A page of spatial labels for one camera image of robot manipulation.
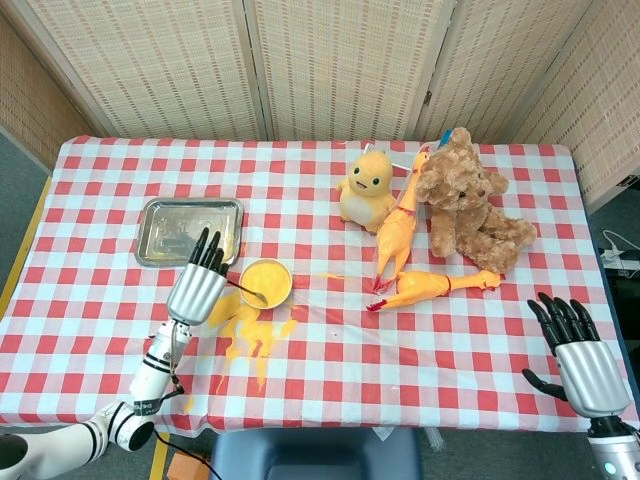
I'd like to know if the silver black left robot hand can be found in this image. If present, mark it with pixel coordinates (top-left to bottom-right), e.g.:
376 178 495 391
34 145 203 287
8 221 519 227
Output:
166 227 230 327

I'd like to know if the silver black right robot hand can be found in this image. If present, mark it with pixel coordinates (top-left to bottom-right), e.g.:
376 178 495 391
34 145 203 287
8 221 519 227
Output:
521 292 632 417

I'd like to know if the dark metal spoon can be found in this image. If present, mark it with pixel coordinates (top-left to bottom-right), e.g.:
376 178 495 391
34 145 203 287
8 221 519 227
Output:
225 280 269 305

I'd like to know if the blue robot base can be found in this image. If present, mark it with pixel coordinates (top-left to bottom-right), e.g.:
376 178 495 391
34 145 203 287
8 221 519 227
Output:
209 427 424 480

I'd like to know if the yellow powder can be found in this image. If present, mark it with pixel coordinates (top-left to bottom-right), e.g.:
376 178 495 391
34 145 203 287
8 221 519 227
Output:
182 272 346 416

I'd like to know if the cream round bowl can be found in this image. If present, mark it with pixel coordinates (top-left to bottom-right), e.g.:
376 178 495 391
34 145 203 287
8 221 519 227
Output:
238 258 294 310

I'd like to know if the rectangular metal tray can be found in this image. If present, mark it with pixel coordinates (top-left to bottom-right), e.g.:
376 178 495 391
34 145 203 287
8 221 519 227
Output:
133 197 246 269

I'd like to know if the black equipment case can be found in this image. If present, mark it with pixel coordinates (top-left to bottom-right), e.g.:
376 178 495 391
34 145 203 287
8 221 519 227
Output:
604 267 640 326

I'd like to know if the white power strip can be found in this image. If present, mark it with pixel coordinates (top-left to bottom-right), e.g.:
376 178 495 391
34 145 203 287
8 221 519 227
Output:
599 229 640 266

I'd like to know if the red white checkered tablecloth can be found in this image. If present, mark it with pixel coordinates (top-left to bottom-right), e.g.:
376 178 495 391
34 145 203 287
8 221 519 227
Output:
0 134 640 434

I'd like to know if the orange box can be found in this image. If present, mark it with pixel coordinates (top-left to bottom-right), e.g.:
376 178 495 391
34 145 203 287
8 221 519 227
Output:
167 448 214 480

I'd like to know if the yellow rubber chicken toy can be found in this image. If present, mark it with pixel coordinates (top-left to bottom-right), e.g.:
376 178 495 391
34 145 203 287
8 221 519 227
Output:
366 269 502 314
371 152 432 294

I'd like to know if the yellow plush monster toy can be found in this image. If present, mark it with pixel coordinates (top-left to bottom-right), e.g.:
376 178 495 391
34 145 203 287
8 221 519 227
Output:
335 149 397 235

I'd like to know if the brown teddy bear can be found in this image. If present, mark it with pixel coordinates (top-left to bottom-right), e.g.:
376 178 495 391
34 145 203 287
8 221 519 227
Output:
414 126 539 275

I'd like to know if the clear plastic bag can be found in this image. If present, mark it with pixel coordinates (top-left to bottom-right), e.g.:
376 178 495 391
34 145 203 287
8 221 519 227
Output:
362 141 416 174

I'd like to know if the woven folding screen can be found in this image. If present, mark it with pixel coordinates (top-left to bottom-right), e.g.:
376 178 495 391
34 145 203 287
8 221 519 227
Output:
0 0 640 211

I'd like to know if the black cable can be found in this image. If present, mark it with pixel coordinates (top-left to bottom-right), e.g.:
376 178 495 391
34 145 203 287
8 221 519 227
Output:
149 384 221 480

